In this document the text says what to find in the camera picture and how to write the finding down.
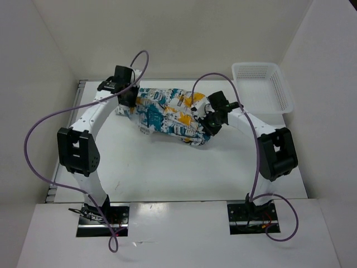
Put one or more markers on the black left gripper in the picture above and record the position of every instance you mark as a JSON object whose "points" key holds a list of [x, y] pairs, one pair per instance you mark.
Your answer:
{"points": [[133, 103]]}

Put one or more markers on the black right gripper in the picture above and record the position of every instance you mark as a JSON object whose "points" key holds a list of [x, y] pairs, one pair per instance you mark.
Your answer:
{"points": [[208, 129]]}

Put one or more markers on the colourful patterned shorts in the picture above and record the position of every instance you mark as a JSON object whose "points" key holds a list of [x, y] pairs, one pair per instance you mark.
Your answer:
{"points": [[167, 111]]}

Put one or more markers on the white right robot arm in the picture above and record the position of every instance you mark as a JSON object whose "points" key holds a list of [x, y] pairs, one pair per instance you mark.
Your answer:
{"points": [[276, 154]]}

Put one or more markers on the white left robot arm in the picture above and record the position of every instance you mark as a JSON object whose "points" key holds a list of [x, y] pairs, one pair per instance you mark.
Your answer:
{"points": [[78, 151]]}

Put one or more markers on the white plastic basket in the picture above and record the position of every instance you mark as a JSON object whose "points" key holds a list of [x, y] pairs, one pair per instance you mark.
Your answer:
{"points": [[262, 88]]}

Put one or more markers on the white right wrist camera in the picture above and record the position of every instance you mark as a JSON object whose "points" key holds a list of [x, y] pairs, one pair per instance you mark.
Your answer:
{"points": [[201, 108]]}

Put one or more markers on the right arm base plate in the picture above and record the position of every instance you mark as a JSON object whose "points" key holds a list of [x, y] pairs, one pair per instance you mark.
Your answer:
{"points": [[241, 223]]}

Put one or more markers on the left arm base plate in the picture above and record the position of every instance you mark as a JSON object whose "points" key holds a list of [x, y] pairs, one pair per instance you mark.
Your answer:
{"points": [[91, 224]]}

